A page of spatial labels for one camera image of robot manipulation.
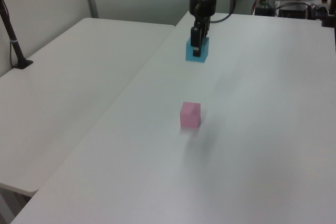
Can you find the black electronics box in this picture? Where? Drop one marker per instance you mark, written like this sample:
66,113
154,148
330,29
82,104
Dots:
292,13

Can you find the white side table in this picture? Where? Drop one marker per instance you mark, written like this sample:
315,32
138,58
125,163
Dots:
65,82

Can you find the dark camera mount clamp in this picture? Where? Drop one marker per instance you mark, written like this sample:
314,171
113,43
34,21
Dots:
329,19

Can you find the small black device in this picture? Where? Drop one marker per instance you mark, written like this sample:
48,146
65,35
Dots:
264,11

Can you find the black camera pole stand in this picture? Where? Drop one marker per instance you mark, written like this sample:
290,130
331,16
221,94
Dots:
13,43

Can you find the blue foam cube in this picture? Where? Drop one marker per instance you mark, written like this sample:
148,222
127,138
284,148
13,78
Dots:
202,53

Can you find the pink foam cube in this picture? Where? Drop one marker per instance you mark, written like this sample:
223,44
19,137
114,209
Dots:
189,117

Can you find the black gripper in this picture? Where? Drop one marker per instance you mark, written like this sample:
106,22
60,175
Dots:
207,7

